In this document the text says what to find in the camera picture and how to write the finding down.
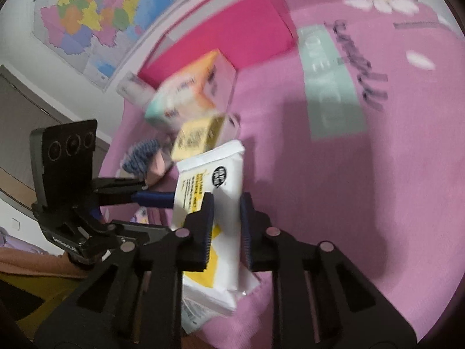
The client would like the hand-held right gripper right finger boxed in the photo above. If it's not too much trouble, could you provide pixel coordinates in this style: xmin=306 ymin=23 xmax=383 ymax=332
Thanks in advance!
xmin=239 ymin=193 xmax=418 ymax=349

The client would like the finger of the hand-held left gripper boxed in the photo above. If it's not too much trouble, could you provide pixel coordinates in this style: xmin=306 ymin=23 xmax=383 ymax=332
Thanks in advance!
xmin=91 ymin=176 xmax=146 ymax=193
xmin=96 ymin=190 xmax=177 ymax=209

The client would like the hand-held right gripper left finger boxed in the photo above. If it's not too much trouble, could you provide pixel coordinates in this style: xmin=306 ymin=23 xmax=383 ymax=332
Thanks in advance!
xmin=34 ymin=192 xmax=215 ymax=349

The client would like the pink spout pouch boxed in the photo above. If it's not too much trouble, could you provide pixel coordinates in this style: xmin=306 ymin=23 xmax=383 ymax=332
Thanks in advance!
xmin=143 ymin=149 xmax=175 ymax=190

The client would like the blue gingham scrunchie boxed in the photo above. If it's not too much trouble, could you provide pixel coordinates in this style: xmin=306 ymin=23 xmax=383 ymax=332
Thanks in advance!
xmin=121 ymin=139 xmax=162 ymax=177

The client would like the white and yellow packet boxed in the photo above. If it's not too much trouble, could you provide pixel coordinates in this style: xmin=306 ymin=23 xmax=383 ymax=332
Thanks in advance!
xmin=174 ymin=140 xmax=245 ymax=293

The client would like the white printed pouch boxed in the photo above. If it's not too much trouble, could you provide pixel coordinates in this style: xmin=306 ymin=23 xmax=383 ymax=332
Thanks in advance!
xmin=180 ymin=222 xmax=261 ymax=335

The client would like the small yellow box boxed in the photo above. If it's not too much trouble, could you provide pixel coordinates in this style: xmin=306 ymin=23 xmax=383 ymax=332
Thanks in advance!
xmin=171 ymin=113 xmax=229 ymax=162

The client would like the pink cardboard box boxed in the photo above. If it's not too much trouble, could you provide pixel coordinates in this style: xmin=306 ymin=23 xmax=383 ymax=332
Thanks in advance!
xmin=137 ymin=0 xmax=298 ymax=88

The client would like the person's left forearm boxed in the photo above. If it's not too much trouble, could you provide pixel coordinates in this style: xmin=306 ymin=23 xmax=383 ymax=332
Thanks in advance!
xmin=0 ymin=249 xmax=90 ymax=280

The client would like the colourful printed packet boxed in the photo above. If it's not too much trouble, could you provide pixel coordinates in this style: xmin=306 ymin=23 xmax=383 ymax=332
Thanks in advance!
xmin=131 ymin=207 xmax=150 ymax=225

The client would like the grey brown door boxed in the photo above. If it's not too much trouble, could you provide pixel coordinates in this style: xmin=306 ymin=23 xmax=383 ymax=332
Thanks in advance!
xmin=0 ymin=65 xmax=111 ymax=211

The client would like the pink floral bed sheet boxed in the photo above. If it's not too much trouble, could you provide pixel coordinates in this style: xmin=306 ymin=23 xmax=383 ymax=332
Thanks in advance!
xmin=98 ymin=0 xmax=465 ymax=349

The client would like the pastel tissue pack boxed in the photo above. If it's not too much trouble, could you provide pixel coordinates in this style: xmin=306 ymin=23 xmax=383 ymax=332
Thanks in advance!
xmin=143 ymin=49 xmax=238 ymax=135

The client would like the person's olive yellow clothing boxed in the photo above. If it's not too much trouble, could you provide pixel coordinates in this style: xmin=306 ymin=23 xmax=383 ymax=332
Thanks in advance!
xmin=0 ymin=272 xmax=93 ymax=335

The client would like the colourful wall map poster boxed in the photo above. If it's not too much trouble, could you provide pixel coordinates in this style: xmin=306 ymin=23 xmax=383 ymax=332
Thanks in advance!
xmin=32 ymin=0 xmax=215 ymax=91

